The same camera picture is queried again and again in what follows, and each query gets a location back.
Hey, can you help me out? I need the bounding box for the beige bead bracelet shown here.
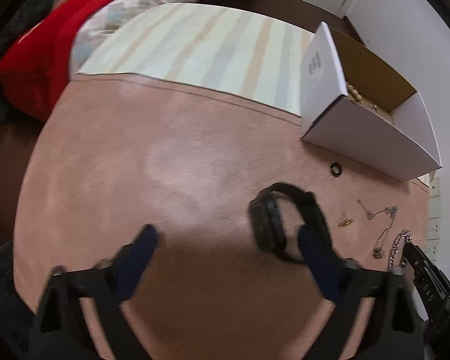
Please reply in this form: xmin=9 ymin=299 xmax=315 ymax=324
xmin=346 ymin=84 xmax=365 ymax=104

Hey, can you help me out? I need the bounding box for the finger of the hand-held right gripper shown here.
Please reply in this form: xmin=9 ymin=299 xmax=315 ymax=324
xmin=400 ymin=241 xmax=450 ymax=310

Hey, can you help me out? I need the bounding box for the silver chain bracelet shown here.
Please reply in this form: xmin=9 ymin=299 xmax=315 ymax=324
xmin=388 ymin=229 xmax=414 ymax=271

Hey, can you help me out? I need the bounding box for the white cardboard box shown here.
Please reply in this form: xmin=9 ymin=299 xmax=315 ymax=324
xmin=301 ymin=22 xmax=443 ymax=182

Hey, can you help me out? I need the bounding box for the striped mat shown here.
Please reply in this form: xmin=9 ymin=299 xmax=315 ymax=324
xmin=75 ymin=3 xmax=318 ymax=118

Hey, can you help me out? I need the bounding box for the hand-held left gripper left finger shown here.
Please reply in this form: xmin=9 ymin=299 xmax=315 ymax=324
xmin=28 ymin=224 xmax=159 ymax=360

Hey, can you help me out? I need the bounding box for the dark grey rug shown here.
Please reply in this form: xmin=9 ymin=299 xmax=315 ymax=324
xmin=0 ymin=239 xmax=39 ymax=360

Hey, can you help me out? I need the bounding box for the white power strip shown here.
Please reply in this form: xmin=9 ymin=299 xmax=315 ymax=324
xmin=427 ymin=174 xmax=444 ymax=268

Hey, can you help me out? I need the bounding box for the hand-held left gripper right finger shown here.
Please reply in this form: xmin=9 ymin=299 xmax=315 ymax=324
xmin=297 ymin=226 xmax=425 ymax=360

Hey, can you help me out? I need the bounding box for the black smartwatch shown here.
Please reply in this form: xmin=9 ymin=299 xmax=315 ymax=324
xmin=249 ymin=182 xmax=332 ymax=264

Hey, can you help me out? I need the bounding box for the red blanket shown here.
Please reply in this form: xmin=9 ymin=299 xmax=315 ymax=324
xmin=0 ymin=0 xmax=169 ymax=121

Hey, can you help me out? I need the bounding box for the silver pendant necklace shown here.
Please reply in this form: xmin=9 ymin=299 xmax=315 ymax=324
xmin=357 ymin=199 xmax=399 ymax=259

